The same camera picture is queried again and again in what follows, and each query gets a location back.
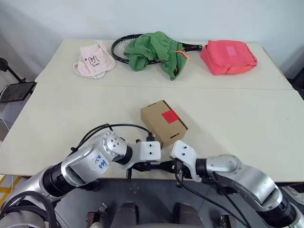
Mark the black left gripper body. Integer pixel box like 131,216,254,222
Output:
125,162,151,182

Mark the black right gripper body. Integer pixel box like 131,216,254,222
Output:
174,158,192,187

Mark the brown cardboard box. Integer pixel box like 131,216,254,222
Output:
140,99,190,149

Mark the red tape square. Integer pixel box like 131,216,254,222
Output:
161,110,180,124

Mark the dark rounded shape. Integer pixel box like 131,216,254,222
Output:
174,202,203,228
115,201,140,228

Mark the black tennis racket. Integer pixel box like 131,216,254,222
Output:
111,34,203,65

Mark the green crumpled garment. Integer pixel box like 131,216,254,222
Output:
123,31,188,81

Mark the pink towel with writing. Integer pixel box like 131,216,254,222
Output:
72,39,116,80

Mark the pink fabric bag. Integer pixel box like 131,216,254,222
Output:
200,39,258,76

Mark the yellow white striped mat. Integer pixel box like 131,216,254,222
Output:
0,174,21,211

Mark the black stand with plate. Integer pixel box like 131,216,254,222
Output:
0,57,37,104

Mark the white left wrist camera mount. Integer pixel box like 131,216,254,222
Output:
127,141,162,170

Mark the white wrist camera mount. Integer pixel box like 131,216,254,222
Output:
171,140,202,182
127,141,162,170

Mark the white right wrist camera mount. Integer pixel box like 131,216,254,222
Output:
171,140,202,182

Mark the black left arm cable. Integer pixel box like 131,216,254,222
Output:
70,123,156,152

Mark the small metal bracket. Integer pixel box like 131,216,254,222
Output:
218,213,236,228
86,202,108,228

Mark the orange drawstring cord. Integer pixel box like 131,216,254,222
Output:
175,48,191,73

